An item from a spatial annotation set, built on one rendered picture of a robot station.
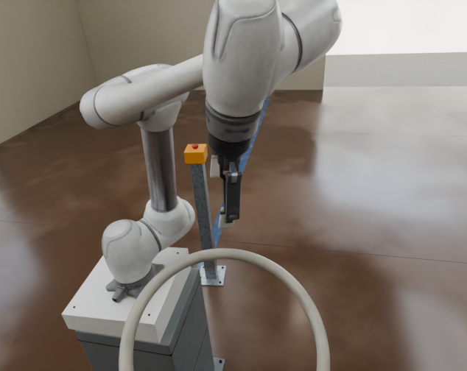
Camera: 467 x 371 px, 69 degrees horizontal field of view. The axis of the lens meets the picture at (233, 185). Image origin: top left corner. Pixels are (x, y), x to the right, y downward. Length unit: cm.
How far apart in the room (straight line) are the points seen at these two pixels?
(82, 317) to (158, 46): 643
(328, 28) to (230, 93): 20
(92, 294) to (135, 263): 26
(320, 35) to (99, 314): 122
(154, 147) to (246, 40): 73
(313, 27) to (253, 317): 209
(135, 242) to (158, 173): 28
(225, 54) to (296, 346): 205
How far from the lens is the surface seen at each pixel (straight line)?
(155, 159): 115
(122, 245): 131
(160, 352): 146
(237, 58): 45
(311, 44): 56
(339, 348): 236
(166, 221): 134
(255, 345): 232
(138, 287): 143
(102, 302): 149
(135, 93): 76
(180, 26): 721
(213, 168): 76
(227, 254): 95
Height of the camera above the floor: 194
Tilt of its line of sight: 31 degrees down
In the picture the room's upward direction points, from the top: 4 degrees counter-clockwise
